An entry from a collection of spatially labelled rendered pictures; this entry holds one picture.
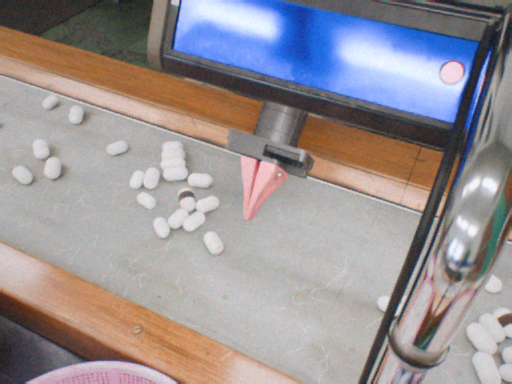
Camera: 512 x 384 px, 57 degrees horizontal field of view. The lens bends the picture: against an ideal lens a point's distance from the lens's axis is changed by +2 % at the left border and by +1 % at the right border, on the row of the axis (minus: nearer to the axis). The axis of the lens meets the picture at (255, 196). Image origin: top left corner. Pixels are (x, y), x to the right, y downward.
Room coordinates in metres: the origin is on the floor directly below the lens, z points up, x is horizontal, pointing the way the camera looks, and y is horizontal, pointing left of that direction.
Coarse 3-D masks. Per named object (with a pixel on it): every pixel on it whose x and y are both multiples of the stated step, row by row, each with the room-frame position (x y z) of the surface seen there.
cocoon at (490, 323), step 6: (480, 318) 0.27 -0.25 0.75; (486, 318) 0.26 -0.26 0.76; (492, 318) 0.26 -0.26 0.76; (486, 324) 0.26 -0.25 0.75; (492, 324) 0.26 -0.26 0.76; (498, 324) 0.26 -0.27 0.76; (492, 330) 0.25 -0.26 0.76; (498, 330) 0.25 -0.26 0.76; (492, 336) 0.25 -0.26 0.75; (498, 336) 0.24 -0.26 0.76; (504, 336) 0.24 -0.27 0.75
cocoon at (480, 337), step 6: (474, 324) 0.26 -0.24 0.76; (480, 324) 0.26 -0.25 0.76; (468, 330) 0.25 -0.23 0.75; (474, 330) 0.25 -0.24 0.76; (480, 330) 0.25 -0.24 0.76; (486, 330) 0.25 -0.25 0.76; (468, 336) 0.25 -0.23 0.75; (474, 336) 0.24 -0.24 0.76; (480, 336) 0.24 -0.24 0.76; (486, 336) 0.24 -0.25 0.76; (474, 342) 0.24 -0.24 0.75; (480, 342) 0.24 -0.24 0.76; (486, 342) 0.23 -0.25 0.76; (492, 342) 0.23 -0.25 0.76; (480, 348) 0.23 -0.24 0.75; (486, 348) 0.23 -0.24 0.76; (492, 348) 0.23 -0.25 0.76
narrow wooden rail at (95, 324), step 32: (0, 256) 0.34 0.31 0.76; (32, 256) 0.34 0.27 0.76; (0, 288) 0.30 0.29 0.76; (32, 288) 0.30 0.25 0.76; (64, 288) 0.30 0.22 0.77; (96, 288) 0.30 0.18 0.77; (32, 320) 0.28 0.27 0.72; (64, 320) 0.26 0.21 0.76; (96, 320) 0.26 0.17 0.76; (128, 320) 0.26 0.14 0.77; (160, 320) 0.26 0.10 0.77; (96, 352) 0.24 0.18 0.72; (128, 352) 0.22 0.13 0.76; (160, 352) 0.22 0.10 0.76; (192, 352) 0.22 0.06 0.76; (224, 352) 0.22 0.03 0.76
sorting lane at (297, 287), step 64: (0, 128) 0.62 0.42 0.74; (64, 128) 0.63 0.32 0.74; (128, 128) 0.63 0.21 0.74; (0, 192) 0.48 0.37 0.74; (64, 192) 0.48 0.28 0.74; (128, 192) 0.48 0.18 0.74; (192, 192) 0.48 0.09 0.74; (320, 192) 0.48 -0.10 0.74; (64, 256) 0.36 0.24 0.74; (128, 256) 0.36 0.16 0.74; (192, 256) 0.36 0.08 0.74; (256, 256) 0.36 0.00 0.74; (320, 256) 0.36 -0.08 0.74; (384, 256) 0.36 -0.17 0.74; (192, 320) 0.27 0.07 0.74; (256, 320) 0.27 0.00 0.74; (320, 320) 0.27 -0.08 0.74
